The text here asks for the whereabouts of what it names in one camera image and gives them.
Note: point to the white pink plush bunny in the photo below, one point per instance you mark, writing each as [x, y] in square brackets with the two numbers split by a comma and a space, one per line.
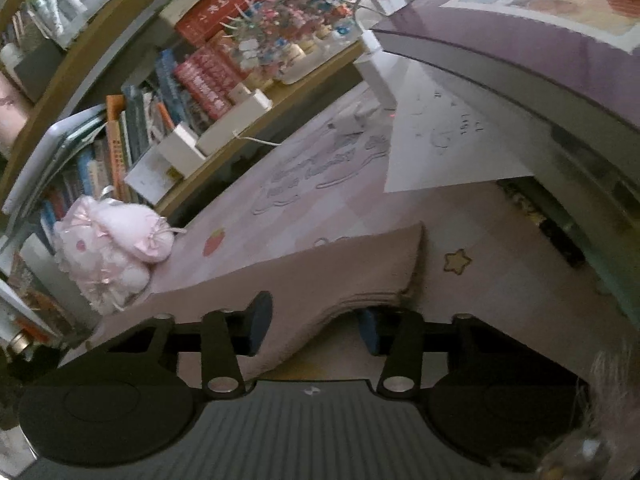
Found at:
[115, 250]

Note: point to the white low box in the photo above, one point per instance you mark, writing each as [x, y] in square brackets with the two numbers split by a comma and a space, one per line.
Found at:
[235, 120]

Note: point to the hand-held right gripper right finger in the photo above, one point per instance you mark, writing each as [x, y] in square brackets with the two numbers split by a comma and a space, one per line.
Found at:
[369, 332]

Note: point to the pink cartoon desk mat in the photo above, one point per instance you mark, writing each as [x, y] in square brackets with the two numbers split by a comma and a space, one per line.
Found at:
[475, 240]

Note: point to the white paper sheet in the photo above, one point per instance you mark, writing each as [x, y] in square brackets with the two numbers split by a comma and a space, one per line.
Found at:
[440, 150]

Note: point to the white cosmetic tube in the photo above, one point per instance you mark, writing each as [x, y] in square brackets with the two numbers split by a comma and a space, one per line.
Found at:
[65, 7]

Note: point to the row of small figurines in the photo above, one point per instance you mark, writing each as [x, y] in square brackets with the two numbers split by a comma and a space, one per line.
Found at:
[290, 25]

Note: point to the beige knit garment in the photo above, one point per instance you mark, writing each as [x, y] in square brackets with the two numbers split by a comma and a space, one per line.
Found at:
[325, 275]

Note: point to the grey edged purple board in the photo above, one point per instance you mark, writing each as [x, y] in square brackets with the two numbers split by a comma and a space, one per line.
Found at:
[525, 45]

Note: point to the red printed box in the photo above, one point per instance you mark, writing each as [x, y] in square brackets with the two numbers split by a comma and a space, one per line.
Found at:
[225, 0]

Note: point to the row of books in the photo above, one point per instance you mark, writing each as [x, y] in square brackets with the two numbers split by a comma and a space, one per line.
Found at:
[135, 125]

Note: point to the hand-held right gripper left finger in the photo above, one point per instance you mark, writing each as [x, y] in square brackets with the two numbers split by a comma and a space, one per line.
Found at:
[260, 322]

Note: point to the white pen holder box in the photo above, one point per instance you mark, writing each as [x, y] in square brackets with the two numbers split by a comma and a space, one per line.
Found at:
[170, 160]

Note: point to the red spined book set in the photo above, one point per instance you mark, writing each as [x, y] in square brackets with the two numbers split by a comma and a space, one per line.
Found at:
[205, 80]

